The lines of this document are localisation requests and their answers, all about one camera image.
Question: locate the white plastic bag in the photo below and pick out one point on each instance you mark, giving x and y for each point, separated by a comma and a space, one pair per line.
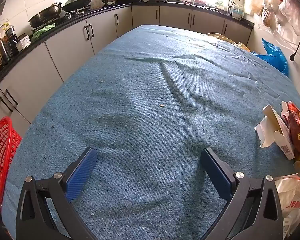
292, 192

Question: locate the white carton box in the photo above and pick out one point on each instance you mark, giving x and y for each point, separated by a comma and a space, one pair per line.
270, 130

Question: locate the gas stove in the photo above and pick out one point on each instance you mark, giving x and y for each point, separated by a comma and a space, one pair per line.
76, 13

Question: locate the red plastic basket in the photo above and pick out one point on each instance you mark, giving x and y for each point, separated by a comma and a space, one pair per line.
0, 155

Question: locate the black kitchen countertop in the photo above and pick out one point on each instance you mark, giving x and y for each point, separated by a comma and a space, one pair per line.
65, 23

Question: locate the green cloth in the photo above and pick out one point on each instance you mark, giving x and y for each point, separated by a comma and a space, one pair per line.
42, 31

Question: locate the white seasoning box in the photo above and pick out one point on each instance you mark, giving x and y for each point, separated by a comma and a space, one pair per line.
22, 42

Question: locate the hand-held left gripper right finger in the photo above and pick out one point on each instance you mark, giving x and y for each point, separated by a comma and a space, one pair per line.
215, 170

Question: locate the blue tablecloth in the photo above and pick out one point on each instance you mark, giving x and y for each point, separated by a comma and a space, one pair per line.
150, 92

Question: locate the red snack packet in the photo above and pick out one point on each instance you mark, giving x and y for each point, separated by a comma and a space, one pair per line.
297, 127

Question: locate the hanging plastic bags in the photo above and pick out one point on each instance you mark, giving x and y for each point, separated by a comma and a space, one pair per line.
277, 5

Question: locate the row of condiment bottles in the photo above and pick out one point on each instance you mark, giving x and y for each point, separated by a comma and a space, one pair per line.
5, 47

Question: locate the blue white package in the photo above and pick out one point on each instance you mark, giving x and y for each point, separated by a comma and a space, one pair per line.
237, 11

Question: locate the blue plastic bag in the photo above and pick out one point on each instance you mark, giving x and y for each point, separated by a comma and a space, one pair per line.
275, 57

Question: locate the yellow bag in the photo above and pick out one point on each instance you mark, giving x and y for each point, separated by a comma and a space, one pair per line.
230, 40

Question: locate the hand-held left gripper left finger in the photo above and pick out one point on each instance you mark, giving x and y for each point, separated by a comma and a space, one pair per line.
81, 172

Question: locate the dark wok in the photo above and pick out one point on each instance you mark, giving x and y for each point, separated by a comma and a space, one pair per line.
45, 13

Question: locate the grey base cabinets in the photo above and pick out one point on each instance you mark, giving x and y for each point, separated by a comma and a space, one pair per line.
72, 50

